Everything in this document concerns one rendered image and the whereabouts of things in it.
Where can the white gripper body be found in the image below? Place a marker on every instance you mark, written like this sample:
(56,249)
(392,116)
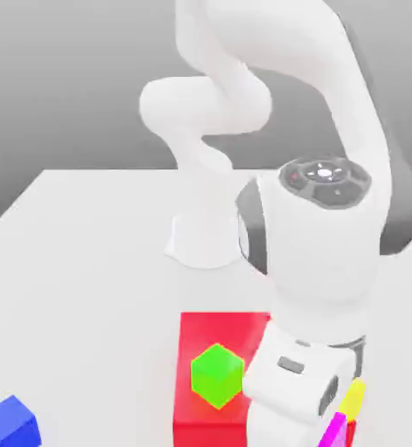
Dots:
(282,431)

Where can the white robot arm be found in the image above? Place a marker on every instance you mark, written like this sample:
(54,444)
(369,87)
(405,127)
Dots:
(317,251)

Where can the small magenta cube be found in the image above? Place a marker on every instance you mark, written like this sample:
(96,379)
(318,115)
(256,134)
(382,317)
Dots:
(336,433)

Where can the small yellow cube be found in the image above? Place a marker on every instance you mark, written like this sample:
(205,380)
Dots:
(353,398)

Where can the small green cube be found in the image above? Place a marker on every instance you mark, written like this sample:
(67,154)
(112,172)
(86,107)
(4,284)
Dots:
(217,375)

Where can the small blue cube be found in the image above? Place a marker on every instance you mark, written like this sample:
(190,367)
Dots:
(8,424)

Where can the large red box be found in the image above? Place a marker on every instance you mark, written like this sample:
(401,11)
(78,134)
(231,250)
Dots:
(213,328)

